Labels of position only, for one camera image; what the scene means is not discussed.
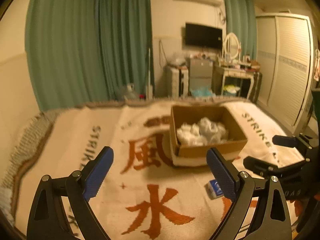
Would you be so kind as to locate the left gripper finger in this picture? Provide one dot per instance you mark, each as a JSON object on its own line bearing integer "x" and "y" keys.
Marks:
{"x": 291, "y": 142}
{"x": 262, "y": 168}

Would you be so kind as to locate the white plastic-wrapped soft bundle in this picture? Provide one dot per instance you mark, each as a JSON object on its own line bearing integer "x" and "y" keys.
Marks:
{"x": 214, "y": 132}

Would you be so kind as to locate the white mesh garment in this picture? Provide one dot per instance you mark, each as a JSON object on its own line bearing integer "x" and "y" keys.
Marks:
{"x": 190, "y": 135}

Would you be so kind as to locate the blue white tissue pack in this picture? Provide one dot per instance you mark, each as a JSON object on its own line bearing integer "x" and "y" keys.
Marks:
{"x": 213, "y": 189}

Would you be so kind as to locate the brown cardboard box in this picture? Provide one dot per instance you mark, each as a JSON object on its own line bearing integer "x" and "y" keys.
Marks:
{"x": 194, "y": 156}

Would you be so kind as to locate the striped grey bedding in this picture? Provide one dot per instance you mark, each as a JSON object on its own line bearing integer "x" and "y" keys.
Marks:
{"x": 25, "y": 152}

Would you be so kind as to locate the bin with yellow-white contents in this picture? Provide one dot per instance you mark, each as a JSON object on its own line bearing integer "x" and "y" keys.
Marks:
{"x": 231, "y": 90}

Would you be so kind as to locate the white dressing table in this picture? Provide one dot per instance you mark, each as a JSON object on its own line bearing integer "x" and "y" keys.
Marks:
{"x": 248, "y": 80}

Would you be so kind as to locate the blue plastic bag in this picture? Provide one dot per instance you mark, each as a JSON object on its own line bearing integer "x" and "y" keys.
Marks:
{"x": 202, "y": 92}

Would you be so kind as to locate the white sliding wardrobe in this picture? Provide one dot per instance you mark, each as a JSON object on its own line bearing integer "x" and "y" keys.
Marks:
{"x": 285, "y": 51}

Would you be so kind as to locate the cream printed blanket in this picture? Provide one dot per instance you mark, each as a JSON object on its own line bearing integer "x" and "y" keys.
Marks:
{"x": 156, "y": 187}

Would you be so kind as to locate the white oval vanity mirror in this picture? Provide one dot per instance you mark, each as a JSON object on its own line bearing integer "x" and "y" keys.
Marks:
{"x": 231, "y": 47}

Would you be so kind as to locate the small grey refrigerator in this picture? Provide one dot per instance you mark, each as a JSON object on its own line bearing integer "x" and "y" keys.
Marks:
{"x": 200, "y": 74}

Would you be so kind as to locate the white black storage cabinet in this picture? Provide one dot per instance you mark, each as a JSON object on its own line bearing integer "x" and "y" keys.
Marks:
{"x": 177, "y": 82}

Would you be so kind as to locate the narrow green curtain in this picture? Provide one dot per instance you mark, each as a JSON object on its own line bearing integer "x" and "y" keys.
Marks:
{"x": 241, "y": 20}

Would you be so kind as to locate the clear water jug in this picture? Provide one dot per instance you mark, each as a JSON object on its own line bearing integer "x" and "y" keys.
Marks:
{"x": 127, "y": 92}

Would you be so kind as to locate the large green curtain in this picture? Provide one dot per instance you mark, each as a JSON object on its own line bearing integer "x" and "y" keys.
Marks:
{"x": 84, "y": 50}

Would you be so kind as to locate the black wall television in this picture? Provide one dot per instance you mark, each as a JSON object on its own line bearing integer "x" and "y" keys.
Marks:
{"x": 203, "y": 36}

